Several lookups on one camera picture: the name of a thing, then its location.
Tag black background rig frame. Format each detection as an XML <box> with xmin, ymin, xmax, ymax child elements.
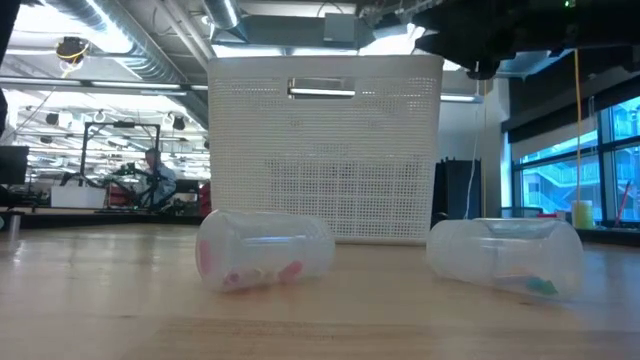
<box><xmin>78</xmin><ymin>121</ymin><xmax>162</xmax><ymax>214</ymax></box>

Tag round silver air duct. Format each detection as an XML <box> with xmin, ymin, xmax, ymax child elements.
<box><xmin>202</xmin><ymin>0</ymin><xmax>242</xmax><ymax>31</ymax></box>

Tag person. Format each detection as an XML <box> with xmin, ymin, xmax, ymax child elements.
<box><xmin>134</xmin><ymin>148</ymin><xmax>178</xmax><ymax>209</ymax></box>

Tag black panel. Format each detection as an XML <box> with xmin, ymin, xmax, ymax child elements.
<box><xmin>432</xmin><ymin>158</ymin><xmax>484</xmax><ymax>226</ymax></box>

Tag black reel yellow cord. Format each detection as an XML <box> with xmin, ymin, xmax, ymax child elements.
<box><xmin>53</xmin><ymin>36</ymin><xmax>92</xmax><ymax>80</ymax></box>

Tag long ceiling light bar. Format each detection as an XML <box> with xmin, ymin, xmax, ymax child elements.
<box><xmin>0</xmin><ymin>77</ymin><xmax>210</xmax><ymax>97</ymax></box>

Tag yellow-green spool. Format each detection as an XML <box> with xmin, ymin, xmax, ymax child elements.
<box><xmin>571</xmin><ymin>199</ymin><xmax>595</xmax><ymax>230</ymax></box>

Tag clear vial pink contents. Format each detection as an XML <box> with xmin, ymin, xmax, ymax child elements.
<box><xmin>194</xmin><ymin>208</ymin><xmax>337</xmax><ymax>294</ymax></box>

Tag black aluminium table frame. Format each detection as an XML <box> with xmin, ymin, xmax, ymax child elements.
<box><xmin>0</xmin><ymin>208</ymin><xmax>640</xmax><ymax>247</ymax></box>

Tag clear vial green contents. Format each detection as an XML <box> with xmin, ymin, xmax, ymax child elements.
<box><xmin>426</xmin><ymin>217</ymin><xmax>586</xmax><ymax>302</ymax></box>

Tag grey junction box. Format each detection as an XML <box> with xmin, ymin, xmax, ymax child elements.
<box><xmin>323</xmin><ymin>12</ymin><xmax>359</xmax><ymax>44</ymax></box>

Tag black monitor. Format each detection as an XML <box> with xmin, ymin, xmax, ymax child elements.
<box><xmin>0</xmin><ymin>145</ymin><xmax>30</xmax><ymax>186</ymax></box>

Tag white box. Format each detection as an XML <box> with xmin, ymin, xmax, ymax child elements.
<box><xmin>49</xmin><ymin>184</ymin><xmax>107</xmax><ymax>210</ymax></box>

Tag white perforated plastic basket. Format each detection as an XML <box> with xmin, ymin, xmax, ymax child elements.
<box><xmin>207</xmin><ymin>54</ymin><xmax>445</xmax><ymax>246</ymax></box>

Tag red tool chest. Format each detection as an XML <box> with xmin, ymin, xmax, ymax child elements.
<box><xmin>198</xmin><ymin>180</ymin><xmax>212</xmax><ymax>217</ymax></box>

